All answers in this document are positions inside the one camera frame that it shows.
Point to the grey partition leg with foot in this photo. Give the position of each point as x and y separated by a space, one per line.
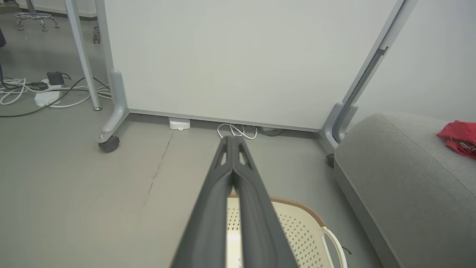
115 93

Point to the black power adapter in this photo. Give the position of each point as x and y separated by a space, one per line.
55 78

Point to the grey caster wheel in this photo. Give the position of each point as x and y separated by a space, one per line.
96 35

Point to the slanted grey metal pole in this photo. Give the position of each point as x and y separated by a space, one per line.
83 52

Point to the white power strip with plugs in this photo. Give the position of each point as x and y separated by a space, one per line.
55 98

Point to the large white partition panel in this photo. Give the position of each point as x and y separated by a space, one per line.
241 56

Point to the chrome stool base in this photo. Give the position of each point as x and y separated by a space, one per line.
35 16

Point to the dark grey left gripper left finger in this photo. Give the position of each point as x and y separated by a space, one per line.
208 216

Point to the white partition panel behind sofa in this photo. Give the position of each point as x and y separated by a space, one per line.
435 56

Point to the cream perforated laundry basket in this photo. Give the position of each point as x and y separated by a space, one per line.
297 230

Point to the small white plastic box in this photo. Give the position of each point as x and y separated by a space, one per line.
179 123

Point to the grey partition post with foot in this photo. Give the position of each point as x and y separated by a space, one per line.
362 74

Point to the grey fabric sofa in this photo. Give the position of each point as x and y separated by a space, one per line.
409 186

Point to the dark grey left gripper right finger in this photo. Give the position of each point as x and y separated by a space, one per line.
256 223

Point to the red and white garment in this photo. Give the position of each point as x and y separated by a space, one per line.
461 136

